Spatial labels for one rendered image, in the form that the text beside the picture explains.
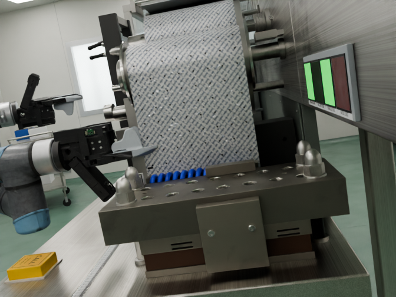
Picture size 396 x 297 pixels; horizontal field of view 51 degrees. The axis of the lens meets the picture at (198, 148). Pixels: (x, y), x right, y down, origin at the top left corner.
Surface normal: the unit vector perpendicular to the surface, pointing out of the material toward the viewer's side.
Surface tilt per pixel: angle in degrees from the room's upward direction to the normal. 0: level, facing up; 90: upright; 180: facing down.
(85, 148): 90
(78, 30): 90
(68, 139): 90
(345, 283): 90
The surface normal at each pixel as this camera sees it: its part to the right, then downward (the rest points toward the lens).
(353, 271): -0.17, -0.97
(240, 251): -0.10, 0.17
